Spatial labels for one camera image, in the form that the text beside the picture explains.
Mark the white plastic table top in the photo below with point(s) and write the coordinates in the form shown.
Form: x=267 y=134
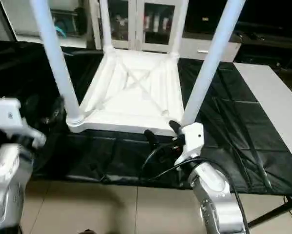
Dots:
x=136 y=92

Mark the white plastic table leg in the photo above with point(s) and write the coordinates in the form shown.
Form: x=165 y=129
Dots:
x=212 y=58
x=58 y=58
x=107 y=27
x=178 y=27

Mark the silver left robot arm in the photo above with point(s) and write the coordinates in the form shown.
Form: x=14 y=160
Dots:
x=7 y=190

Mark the black work mat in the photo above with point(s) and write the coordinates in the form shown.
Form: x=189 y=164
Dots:
x=234 y=131

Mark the white drawer unit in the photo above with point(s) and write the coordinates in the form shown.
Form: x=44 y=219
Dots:
x=199 y=49

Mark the white glass door cabinet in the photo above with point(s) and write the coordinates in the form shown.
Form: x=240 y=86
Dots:
x=146 y=24

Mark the black metal stand leg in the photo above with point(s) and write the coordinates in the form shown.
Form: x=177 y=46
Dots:
x=275 y=212

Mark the white drawer cabinet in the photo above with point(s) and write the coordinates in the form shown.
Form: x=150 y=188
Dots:
x=268 y=22

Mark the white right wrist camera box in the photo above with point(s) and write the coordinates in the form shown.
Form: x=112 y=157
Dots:
x=192 y=139

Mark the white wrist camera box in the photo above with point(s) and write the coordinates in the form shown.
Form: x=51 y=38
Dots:
x=192 y=139
x=11 y=119

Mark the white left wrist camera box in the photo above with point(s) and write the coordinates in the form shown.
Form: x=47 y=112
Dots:
x=11 y=119

